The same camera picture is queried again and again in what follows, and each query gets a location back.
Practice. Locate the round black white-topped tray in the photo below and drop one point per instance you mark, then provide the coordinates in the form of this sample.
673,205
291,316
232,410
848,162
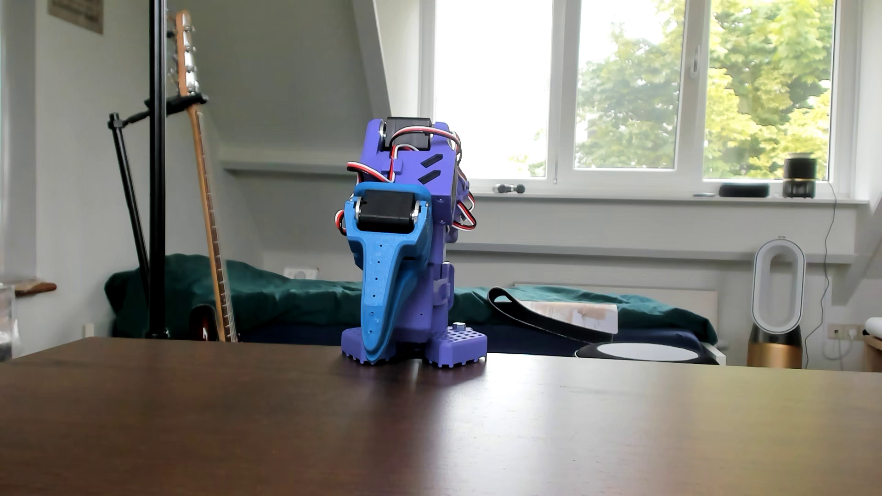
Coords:
646,352

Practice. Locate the dark navy mattress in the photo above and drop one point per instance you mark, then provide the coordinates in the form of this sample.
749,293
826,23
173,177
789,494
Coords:
524,339

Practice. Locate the small black silver dumbbell object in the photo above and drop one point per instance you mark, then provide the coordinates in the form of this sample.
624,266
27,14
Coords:
508,188

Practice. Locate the black vertical stand pole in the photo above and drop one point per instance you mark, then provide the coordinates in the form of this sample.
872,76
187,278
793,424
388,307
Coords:
158,172

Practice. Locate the clear glass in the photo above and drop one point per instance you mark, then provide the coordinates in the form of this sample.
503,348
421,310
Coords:
5,324

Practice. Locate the purple robot arm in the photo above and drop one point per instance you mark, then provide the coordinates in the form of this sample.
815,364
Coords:
413,303

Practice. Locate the black cylindrical speaker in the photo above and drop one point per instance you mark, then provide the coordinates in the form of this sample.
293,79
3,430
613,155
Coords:
799,172

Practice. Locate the white rounded object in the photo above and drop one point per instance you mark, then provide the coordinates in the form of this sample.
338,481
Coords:
875,326

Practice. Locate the red white black servo wiring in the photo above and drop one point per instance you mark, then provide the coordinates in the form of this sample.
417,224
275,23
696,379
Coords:
369,171

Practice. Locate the flat black oval speaker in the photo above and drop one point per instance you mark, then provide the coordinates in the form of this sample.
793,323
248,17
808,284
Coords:
744,190

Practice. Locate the framed wall picture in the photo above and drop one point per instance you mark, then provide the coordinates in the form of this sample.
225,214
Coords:
76,12

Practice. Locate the wooden wall shelf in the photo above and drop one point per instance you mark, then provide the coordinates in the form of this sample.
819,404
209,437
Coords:
34,287

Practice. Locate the wooden side furniture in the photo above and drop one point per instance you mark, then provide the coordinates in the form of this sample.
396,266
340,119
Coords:
874,355

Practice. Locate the white gold bladeless fan purifier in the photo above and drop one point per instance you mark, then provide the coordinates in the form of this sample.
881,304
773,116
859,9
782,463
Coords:
775,348

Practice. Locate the wooden neck electric guitar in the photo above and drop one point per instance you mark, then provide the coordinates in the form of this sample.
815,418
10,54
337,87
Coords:
207,206

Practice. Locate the white double wall outlet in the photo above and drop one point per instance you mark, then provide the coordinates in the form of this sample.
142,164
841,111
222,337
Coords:
845,331

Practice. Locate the white wall socket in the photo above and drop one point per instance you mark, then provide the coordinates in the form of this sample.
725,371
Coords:
300,273

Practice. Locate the black guitar stand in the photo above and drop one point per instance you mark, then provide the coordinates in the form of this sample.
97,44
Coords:
127,172

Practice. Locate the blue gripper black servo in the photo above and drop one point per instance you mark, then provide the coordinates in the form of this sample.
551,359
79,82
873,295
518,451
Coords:
387,250

